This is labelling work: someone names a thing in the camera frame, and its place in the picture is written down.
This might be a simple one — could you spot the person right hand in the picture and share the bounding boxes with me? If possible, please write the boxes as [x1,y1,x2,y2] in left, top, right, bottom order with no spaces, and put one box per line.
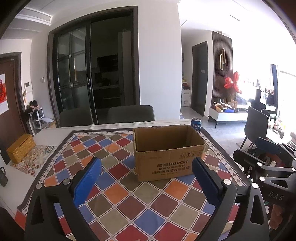
[269,204,287,230]

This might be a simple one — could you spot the dark chair right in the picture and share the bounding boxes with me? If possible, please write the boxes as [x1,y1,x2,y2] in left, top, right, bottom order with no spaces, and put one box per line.
[240,106,268,149]

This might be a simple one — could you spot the black mug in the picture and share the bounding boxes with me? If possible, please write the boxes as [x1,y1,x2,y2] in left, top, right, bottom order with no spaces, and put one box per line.
[0,167,8,187]

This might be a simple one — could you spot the white TV cabinet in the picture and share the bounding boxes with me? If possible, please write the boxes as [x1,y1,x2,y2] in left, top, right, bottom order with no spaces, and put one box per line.
[208,107,248,128]

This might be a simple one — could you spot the patterned placemat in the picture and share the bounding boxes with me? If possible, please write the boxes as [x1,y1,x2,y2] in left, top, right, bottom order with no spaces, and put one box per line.
[8,145,56,177]

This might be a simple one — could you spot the red bow decoration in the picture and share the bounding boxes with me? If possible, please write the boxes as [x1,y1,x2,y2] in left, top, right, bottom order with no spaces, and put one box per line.
[224,71,242,94]

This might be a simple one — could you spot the blue Pepsi can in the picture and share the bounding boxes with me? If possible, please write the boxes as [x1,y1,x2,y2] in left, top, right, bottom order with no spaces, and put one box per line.
[191,118,202,133]

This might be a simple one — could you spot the yellow woven tissue box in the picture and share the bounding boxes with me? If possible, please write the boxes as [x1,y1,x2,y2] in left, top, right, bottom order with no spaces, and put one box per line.
[6,134,36,164]

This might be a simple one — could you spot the brown cardboard box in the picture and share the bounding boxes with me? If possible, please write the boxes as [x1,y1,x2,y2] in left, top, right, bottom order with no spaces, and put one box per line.
[133,125,206,182]

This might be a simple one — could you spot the brown entrance door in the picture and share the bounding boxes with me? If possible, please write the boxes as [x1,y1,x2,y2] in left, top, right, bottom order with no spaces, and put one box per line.
[1,52,30,164]

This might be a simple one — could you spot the grey dining chair left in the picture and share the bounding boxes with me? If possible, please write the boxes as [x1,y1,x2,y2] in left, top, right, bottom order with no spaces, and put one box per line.
[59,108,94,128]

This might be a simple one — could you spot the red fu door poster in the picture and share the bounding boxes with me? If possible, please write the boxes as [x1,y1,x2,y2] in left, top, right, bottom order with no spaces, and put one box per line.
[0,73,9,114]

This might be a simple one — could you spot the black glass sliding door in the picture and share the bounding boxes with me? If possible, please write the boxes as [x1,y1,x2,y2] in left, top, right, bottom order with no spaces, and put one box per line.
[47,6,140,124]

